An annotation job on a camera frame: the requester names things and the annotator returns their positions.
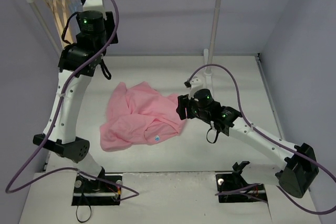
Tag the wooden hanger left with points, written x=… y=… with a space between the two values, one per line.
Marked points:
x=58 y=23

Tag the wooden hanger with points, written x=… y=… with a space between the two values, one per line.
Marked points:
x=63 y=11
x=60 y=13
x=58 y=23

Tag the wooden hanger right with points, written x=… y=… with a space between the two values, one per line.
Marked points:
x=63 y=11

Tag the pink t shirt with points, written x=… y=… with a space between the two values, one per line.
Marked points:
x=139 y=115

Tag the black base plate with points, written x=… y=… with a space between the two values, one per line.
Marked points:
x=230 y=181
x=95 y=193

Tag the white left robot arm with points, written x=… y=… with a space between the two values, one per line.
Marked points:
x=77 y=65

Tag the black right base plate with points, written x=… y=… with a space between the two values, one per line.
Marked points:
x=230 y=181

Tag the wooden hanger middle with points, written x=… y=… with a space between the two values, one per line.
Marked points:
x=60 y=13

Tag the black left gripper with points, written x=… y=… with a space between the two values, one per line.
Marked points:
x=112 y=28

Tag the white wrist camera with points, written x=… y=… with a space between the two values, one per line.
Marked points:
x=95 y=5
x=194 y=85

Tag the blue wire hanger middle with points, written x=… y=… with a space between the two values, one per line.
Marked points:
x=75 y=5

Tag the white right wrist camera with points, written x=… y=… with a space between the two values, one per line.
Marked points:
x=194 y=85

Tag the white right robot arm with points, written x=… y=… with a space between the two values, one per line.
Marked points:
x=289 y=168

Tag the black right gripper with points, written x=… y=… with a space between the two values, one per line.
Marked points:
x=182 y=106

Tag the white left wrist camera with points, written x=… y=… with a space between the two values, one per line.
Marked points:
x=95 y=5

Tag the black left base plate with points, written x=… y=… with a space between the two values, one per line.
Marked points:
x=95 y=193

